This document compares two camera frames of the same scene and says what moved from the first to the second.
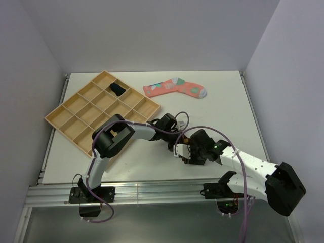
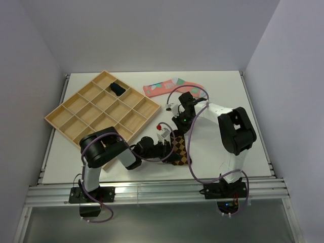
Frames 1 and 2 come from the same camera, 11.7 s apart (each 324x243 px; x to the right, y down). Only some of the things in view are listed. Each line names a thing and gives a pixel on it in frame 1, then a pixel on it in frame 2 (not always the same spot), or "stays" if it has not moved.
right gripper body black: [197, 156] -> [184, 121]
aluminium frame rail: [42, 195] stays
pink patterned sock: [173, 85] stays
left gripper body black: [170, 138] -> [160, 151]
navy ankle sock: [118, 90] stays
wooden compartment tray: [105, 96] stays
